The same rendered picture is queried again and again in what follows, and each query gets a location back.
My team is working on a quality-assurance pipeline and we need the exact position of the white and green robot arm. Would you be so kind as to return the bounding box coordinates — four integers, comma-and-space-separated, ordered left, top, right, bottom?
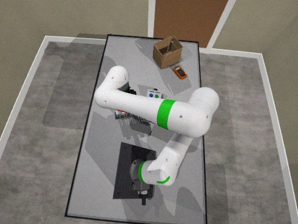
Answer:
94, 66, 220, 205

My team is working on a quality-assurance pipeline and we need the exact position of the orange multimeter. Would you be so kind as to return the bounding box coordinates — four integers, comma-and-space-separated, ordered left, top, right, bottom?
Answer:
173, 65, 187, 80

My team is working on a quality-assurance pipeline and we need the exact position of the white button panel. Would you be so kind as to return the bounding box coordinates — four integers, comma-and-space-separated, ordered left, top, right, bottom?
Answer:
147, 89, 162, 98

